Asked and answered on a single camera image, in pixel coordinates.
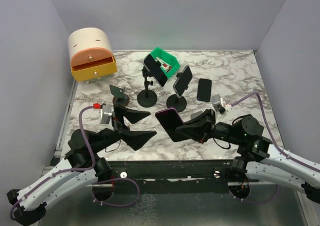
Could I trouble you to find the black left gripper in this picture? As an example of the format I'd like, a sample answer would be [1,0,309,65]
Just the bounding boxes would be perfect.
[93,103,158,153]

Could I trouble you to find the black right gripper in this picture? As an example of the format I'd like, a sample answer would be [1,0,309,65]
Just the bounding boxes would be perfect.
[175,108,243,145]

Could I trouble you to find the silver folding phone stand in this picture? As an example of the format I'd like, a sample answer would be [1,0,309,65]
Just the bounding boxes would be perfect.
[190,112,201,120]

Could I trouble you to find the brown round-base phone stand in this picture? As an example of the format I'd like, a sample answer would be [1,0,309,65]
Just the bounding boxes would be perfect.
[109,85,130,107]

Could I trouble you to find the pink-edged black phone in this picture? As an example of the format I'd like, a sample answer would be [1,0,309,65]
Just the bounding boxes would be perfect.
[155,107,188,142]

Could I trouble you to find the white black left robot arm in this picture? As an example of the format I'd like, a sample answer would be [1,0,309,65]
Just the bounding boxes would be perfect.
[6,103,156,225]

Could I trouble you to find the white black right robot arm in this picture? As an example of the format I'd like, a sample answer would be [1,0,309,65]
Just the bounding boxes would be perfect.
[175,110,320,203]

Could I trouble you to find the black tall phone stand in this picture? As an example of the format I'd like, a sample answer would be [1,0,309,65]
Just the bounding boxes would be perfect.
[137,67,158,108]

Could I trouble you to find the silver-edged phone on short stand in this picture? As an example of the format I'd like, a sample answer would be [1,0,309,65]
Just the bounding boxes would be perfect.
[173,66,193,98]

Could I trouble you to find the black phone on tall stand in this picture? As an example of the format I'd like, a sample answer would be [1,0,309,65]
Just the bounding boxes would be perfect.
[143,54,168,87]

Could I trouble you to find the items inside green bin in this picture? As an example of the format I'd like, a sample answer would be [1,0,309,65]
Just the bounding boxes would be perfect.
[155,57,173,73]

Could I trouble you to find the green plastic bin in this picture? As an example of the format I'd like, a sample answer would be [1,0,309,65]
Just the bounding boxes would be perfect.
[150,47,180,78]

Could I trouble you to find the beige orange drawer box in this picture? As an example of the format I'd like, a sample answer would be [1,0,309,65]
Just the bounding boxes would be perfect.
[67,27,118,82]

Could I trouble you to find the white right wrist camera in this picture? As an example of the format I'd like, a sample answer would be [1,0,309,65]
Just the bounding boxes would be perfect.
[211,94,233,115]

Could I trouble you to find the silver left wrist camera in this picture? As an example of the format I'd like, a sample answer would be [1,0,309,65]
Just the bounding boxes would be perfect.
[93,103,113,125]

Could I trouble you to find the black front rail bar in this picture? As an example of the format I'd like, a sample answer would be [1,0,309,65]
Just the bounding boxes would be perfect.
[49,159,251,194]

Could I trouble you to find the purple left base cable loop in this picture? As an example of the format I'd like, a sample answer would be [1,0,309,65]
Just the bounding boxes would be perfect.
[92,177,140,207]

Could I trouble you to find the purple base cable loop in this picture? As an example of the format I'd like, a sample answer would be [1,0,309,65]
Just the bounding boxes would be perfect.
[232,185,280,205]
[92,177,140,207]

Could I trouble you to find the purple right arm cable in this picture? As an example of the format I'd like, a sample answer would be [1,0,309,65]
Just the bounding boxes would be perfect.
[229,92,320,171]

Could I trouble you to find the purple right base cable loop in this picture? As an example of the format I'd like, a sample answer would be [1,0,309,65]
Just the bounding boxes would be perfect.
[232,185,280,205]

